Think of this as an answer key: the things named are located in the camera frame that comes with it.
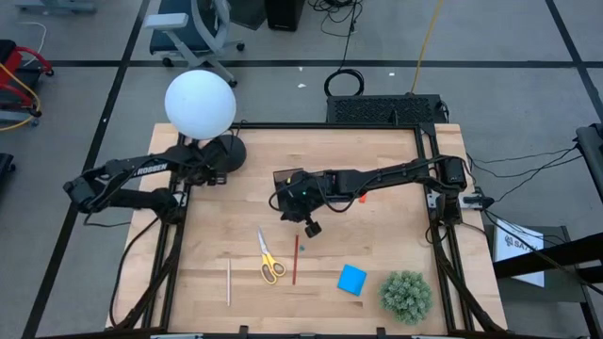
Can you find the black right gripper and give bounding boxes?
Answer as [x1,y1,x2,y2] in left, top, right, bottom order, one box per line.
[272,169,334,239]

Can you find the red pencil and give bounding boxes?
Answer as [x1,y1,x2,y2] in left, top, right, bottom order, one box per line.
[292,234,301,286]

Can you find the yellow handled scissors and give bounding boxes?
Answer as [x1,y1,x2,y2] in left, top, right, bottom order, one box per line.
[256,227,287,285]

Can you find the blue sticky note pad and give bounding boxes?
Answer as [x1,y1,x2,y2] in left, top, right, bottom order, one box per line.
[336,264,368,298]

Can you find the black mesh desk organizer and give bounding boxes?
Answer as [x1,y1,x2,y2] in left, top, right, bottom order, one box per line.
[272,168,339,211]

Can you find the blue grey office chair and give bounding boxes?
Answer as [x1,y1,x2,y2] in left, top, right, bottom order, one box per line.
[143,0,246,89]

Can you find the white globe table lamp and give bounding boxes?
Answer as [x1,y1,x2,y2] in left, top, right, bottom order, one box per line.
[164,69,248,174]

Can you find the black mesh computer case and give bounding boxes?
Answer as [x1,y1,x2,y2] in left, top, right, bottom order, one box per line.
[326,93,448,126]

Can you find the green potted artificial plant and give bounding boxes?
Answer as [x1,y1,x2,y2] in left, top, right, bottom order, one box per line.
[379,270,433,325]

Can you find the black computer tower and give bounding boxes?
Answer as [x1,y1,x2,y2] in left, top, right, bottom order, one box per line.
[265,0,306,33]

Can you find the red black cart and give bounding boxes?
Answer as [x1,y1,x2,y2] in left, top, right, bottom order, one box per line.
[0,40,55,129]

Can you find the white printed paper sheet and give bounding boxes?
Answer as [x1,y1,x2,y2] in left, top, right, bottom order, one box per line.
[493,218,546,288]

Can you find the black aluminium table frame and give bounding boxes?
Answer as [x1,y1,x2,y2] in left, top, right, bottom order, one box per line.
[106,121,509,333]

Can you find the black coiled cable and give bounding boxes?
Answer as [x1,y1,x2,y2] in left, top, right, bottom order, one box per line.
[323,68,367,97]

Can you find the yellow hanging cable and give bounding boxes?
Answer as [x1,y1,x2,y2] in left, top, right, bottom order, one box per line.
[410,0,444,95]

